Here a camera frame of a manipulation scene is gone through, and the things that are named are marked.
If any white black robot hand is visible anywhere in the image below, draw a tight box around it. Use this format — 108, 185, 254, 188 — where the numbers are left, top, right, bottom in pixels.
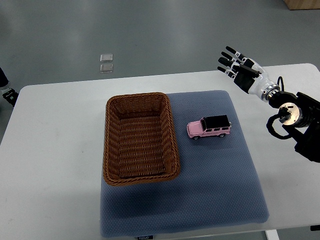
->
217, 46, 280, 102

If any pink toy car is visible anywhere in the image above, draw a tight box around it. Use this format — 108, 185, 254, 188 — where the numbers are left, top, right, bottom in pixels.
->
186, 115, 232, 140

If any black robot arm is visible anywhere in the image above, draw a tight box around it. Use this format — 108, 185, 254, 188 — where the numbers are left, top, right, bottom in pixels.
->
266, 91, 320, 163

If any brown wicker basket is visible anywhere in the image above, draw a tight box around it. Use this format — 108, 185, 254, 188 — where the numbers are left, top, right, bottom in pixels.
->
102, 92, 181, 187

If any wooden box corner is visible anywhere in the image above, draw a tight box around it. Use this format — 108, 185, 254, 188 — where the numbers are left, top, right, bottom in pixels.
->
283, 0, 320, 10

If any blue grey cushion mat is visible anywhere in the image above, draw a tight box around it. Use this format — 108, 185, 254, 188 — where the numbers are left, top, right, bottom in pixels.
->
100, 90, 269, 238

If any upper metal floor plate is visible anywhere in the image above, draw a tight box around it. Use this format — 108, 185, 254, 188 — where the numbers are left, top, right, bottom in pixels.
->
100, 53, 113, 63

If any metal floor plate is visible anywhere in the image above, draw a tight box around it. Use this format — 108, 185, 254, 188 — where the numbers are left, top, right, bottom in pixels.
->
100, 53, 113, 63
100, 63, 114, 74

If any lower metal floor plate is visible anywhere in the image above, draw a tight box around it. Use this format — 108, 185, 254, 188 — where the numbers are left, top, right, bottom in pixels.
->
100, 63, 114, 74

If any white table leg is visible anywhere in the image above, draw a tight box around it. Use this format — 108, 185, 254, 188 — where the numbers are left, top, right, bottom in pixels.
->
265, 229, 280, 240

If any black white sneaker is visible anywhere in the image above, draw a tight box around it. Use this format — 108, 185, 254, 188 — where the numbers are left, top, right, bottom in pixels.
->
0, 68, 19, 107

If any black cable loop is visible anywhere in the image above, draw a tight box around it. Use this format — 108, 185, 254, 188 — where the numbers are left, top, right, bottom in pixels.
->
276, 76, 286, 92

